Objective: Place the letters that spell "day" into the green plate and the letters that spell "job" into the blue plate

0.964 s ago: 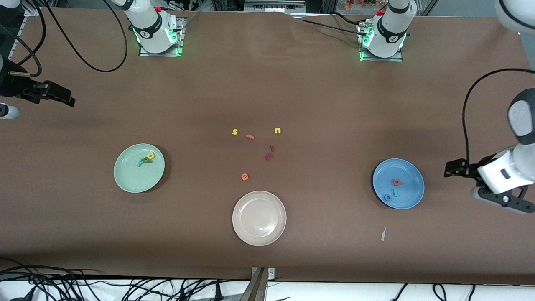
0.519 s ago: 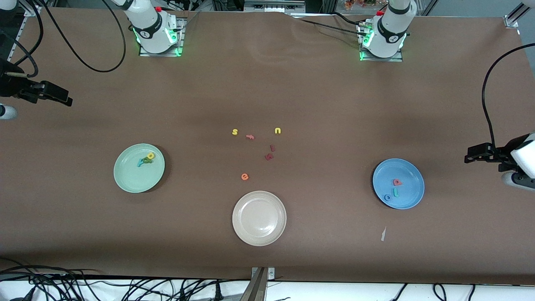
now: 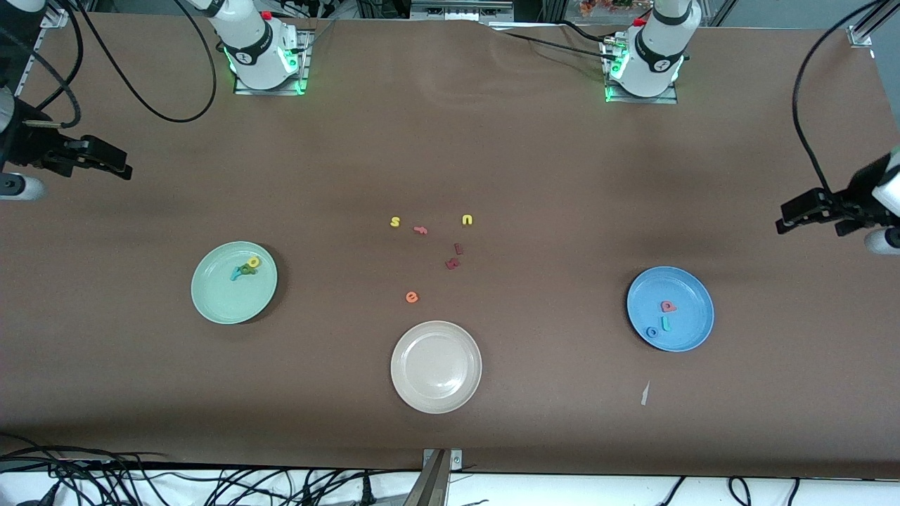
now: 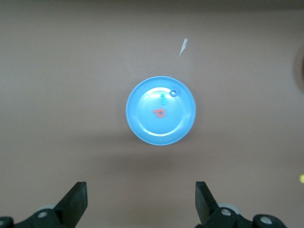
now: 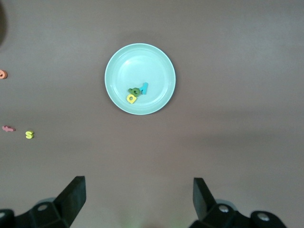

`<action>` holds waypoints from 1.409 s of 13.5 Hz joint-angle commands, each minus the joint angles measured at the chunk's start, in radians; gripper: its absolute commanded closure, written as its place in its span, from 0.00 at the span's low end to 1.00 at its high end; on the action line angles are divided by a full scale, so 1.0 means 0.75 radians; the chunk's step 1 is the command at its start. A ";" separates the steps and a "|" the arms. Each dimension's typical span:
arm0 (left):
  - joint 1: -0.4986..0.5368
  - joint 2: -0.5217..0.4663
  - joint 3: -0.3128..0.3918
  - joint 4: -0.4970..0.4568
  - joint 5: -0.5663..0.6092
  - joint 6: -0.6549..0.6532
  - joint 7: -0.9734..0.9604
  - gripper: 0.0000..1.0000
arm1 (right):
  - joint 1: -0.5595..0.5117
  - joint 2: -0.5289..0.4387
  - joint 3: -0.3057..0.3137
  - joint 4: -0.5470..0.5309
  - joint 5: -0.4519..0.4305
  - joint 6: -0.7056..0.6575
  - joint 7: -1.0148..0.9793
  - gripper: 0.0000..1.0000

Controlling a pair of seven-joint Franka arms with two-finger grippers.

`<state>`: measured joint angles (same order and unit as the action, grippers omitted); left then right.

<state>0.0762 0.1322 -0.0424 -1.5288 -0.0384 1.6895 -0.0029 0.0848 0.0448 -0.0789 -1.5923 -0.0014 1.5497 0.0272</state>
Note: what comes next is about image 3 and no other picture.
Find blue plate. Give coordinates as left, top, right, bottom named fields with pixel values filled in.
left=626, top=266, right=715, bottom=353

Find light green plate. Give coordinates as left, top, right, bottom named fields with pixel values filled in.
left=191, top=241, right=278, bottom=325

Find orange artificial flowers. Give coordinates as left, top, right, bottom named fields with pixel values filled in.
left=579, top=0, right=644, bottom=18

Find brown table cover sheet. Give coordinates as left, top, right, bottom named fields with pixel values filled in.
left=0, top=13, right=900, bottom=480

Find beige plate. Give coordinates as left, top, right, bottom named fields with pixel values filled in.
left=390, top=320, right=483, bottom=415

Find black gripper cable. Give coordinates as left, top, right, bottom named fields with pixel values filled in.
left=0, top=0, right=84, bottom=131

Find long black arm cable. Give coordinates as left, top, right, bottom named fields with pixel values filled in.
left=792, top=0, right=887, bottom=197
left=67, top=0, right=219, bottom=124

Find aluminium frame profile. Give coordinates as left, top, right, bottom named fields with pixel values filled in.
left=14, top=8, right=70, bottom=99
left=847, top=0, right=900, bottom=47

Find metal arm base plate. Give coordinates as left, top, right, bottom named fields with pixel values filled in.
left=601, top=39, right=680, bottom=105
left=233, top=30, right=314, bottom=96

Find black cable on mat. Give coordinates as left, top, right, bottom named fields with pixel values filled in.
left=501, top=20, right=619, bottom=64

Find grey metal equipment frame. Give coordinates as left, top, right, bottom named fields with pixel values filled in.
left=410, top=0, right=515, bottom=22

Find grey metal post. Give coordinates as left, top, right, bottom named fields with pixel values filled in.
left=404, top=450, right=451, bottom=506

